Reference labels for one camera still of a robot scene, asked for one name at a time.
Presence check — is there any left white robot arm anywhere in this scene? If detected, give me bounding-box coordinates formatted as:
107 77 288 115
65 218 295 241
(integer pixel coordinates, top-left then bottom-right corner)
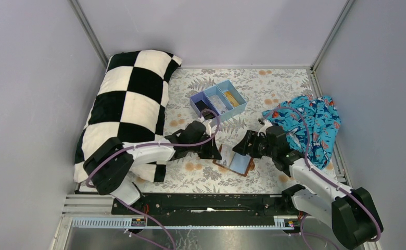
83 121 222 205

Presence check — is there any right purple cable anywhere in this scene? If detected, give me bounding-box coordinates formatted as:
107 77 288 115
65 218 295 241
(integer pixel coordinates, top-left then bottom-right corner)
258 107 382 250

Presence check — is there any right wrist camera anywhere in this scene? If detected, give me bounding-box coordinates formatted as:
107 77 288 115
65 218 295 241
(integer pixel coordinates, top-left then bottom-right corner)
258 118 273 134

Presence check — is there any white slotted cable duct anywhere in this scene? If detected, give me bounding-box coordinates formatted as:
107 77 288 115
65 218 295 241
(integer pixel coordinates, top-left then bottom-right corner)
71 217 295 230

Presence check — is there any black item in box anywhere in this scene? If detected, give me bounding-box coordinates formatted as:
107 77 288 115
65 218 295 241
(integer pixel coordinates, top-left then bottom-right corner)
195 100 215 120

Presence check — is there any silver grey credit card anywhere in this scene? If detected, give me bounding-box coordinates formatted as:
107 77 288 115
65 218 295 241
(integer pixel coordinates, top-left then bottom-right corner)
209 95 228 114

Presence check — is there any floral table mat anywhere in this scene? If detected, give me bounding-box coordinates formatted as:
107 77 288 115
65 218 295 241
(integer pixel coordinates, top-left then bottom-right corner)
124 69 312 194

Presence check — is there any blue patterned cloth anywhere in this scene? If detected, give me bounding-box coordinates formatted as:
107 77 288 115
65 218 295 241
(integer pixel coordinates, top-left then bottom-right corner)
262 95 341 170

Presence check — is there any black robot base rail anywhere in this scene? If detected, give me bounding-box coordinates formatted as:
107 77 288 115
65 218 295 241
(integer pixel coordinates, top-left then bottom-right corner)
111 192 316 227

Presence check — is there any blue compartment organizer box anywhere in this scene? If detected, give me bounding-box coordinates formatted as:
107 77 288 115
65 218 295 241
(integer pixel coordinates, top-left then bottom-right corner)
189 80 247 126

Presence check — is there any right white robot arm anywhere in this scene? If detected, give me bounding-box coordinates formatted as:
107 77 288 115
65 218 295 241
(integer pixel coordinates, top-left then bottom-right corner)
233 126 384 249

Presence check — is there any black white checkered pillow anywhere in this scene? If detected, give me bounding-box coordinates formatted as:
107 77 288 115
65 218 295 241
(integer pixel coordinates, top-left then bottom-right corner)
73 49 182 183

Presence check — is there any brown leather card holder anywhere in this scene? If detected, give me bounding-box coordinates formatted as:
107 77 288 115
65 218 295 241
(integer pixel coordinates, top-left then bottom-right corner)
213 144 255 177

